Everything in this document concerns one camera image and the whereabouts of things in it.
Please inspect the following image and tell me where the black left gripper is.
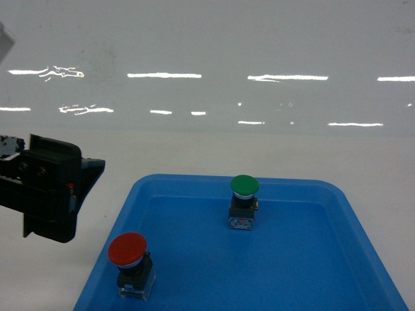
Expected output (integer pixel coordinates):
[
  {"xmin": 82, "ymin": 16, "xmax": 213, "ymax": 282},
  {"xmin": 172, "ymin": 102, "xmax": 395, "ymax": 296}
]
[{"xmin": 1, "ymin": 135, "xmax": 106, "ymax": 243}]

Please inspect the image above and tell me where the red mushroom push button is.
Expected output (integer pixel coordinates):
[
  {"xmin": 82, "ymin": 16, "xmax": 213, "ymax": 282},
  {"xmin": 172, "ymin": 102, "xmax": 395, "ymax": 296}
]
[{"xmin": 107, "ymin": 232, "xmax": 156, "ymax": 301}]

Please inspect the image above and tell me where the green mushroom push button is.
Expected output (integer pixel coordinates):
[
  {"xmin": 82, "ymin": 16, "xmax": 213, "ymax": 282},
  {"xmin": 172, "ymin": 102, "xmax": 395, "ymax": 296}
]
[{"xmin": 228, "ymin": 175, "xmax": 259, "ymax": 231}]

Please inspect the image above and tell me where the blue plastic tray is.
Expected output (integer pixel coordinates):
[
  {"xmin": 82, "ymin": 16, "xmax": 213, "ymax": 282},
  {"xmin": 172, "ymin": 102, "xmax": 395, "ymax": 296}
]
[{"xmin": 75, "ymin": 174, "xmax": 407, "ymax": 310}]

